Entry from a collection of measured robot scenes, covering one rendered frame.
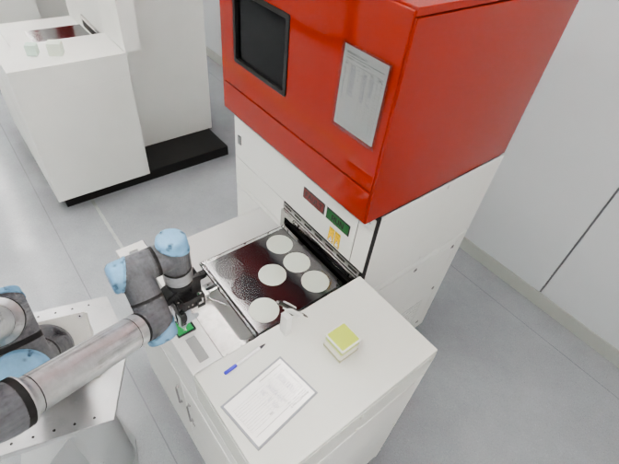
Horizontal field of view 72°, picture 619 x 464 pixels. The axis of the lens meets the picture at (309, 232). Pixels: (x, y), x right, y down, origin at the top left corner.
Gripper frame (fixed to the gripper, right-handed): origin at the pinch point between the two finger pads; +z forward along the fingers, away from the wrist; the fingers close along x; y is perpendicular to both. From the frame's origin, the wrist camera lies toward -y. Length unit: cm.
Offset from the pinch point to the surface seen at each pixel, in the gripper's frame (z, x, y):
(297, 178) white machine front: -15, 23, 59
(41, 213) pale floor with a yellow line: 98, 196, -15
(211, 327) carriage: 9.6, 0.2, 9.6
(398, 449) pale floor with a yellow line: 98, -54, 71
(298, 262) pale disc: 7.6, 5.1, 48.2
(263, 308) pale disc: 7.6, -4.5, 26.4
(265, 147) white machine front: -17, 43, 59
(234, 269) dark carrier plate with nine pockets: 7.7, 15.4, 27.3
